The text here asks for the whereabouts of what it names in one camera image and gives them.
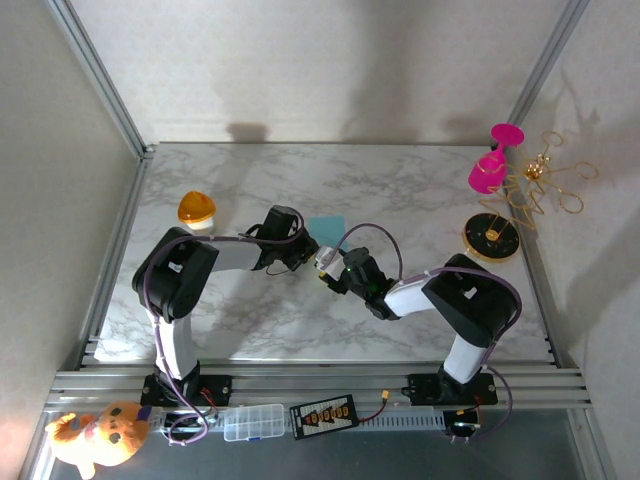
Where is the light blue paper sheet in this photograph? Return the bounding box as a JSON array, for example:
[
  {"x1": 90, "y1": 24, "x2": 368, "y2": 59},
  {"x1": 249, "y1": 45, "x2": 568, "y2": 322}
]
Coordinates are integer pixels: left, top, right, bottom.
[{"x1": 308, "y1": 214, "x2": 347, "y2": 251}]

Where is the orange mushroom toy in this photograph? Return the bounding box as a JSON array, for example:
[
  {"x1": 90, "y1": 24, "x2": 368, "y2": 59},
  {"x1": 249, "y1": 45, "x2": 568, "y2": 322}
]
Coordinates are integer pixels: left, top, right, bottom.
[{"x1": 177, "y1": 191, "x2": 217, "y2": 231}]

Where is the black charging board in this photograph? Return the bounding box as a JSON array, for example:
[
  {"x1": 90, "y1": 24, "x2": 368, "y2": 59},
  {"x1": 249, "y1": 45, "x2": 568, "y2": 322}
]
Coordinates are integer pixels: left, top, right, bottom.
[{"x1": 289, "y1": 394, "x2": 360, "y2": 441}]

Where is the clear plastic compartment box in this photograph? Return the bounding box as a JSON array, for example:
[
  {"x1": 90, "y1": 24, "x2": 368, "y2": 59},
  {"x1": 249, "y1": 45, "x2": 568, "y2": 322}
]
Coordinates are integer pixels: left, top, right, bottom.
[{"x1": 222, "y1": 403, "x2": 285, "y2": 443}]

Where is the pink plastic wine glass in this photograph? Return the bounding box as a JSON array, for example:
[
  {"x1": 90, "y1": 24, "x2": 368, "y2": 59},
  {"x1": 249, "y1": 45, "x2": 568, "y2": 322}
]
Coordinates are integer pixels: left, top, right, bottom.
[{"x1": 467, "y1": 123, "x2": 526, "y2": 195}]

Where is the small black electronics module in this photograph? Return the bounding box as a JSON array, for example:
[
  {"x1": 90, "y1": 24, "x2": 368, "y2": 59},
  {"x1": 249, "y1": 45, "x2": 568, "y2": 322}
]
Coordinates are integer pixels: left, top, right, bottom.
[{"x1": 443, "y1": 408, "x2": 482, "y2": 444}]

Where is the orange plush toy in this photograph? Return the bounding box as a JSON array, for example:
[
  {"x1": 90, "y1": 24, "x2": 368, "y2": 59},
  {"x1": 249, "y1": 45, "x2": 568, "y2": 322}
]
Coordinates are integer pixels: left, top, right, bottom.
[{"x1": 44, "y1": 401, "x2": 151, "y2": 480}]

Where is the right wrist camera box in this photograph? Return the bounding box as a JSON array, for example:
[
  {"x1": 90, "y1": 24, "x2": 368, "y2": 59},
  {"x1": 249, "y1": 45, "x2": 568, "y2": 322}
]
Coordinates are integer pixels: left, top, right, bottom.
[{"x1": 314, "y1": 243, "x2": 372, "y2": 275}]

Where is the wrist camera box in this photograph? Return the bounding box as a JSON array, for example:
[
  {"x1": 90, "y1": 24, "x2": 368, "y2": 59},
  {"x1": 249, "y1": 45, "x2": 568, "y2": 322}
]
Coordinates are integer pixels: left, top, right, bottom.
[
  {"x1": 261, "y1": 204, "x2": 302, "y2": 240},
  {"x1": 314, "y1": 243, "x2": 372, "y2": 275}
]

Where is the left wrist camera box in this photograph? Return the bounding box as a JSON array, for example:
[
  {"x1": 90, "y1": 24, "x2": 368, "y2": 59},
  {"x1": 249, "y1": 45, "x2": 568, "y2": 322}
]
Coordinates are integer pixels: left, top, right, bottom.
[{"x1": 261, "y1": 204, "x2": 302, "y2": 240}]

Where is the aluminium frame rail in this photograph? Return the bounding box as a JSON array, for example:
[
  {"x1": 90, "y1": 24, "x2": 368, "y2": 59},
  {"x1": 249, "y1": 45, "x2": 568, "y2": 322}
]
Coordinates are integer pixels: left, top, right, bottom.
[{"x1": 43, "y1": 367, "x2": 594, "y2": 414}]

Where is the wire with yellow connector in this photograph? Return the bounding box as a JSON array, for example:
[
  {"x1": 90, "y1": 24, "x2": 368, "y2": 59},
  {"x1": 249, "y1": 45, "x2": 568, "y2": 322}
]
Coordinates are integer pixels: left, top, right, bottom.
[{"x1": 357, "y1": 389, "x2": 394, "y2": 424}]

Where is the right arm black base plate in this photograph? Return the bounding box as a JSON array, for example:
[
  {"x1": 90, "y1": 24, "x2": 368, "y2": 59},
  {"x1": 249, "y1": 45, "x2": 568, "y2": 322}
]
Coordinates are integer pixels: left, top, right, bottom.
[{"x1": 407, "y1": 372, "x2": 499, "y2": 407}]

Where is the grey slotted cable duct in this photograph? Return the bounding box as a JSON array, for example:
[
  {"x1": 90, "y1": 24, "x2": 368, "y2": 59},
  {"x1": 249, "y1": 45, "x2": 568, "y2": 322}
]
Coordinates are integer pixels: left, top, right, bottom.
[{"x1": 358, "y1": 405, "x2": 446, "y2": 434}]

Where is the gold wire glass rack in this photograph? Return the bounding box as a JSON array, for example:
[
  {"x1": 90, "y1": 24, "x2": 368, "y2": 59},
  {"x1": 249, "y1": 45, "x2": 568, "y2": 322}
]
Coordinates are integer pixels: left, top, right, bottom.
[{"x1": 462, "y1": 130, "x2": 600, "y2": 264}]

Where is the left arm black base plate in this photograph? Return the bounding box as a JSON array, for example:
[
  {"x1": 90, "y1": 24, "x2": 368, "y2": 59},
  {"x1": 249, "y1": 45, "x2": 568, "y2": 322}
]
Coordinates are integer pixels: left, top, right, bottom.
[{"x1": 139, "y1": 373, "x2": 234, "y2": 407}]

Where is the red and black wire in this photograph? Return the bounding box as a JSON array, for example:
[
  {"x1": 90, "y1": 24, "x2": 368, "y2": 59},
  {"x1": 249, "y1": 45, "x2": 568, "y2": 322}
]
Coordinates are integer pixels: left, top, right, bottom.
[{"x1": 198, "y1": 387, "x2": 221, "y2": 417}]

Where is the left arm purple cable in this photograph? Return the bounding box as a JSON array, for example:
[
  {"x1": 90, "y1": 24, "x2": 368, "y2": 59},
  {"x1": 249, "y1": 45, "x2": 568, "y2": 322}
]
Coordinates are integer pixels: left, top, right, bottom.
[{"x1": 142, "y1": 207, "x2": 306, "y2": 447}]

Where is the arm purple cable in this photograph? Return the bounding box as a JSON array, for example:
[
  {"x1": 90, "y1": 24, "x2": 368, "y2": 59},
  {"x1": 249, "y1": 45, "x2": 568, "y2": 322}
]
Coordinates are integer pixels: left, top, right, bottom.
[
  {"x1": 332, "y1": 222, "x2": 524, "y2": 444},
  {"x1": 142, "y1": 207, "x2": 306, "y2": 447}
]

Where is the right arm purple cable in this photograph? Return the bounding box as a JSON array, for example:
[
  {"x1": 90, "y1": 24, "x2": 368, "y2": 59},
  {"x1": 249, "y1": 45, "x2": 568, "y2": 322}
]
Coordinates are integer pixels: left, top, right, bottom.
[{"x1": 332, "y1": 222, "x2": 524, "y2": 444}]

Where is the aluminium frame post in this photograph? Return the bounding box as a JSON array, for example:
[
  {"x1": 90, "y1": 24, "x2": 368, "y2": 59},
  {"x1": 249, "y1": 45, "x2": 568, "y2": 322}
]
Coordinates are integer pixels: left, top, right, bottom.
[
  {"x1": 507, "y1": 0, "x2": 591, "y2": 131},
  {"x1": 47, "y1": 0, "x2": 156, "y2": 156}
]

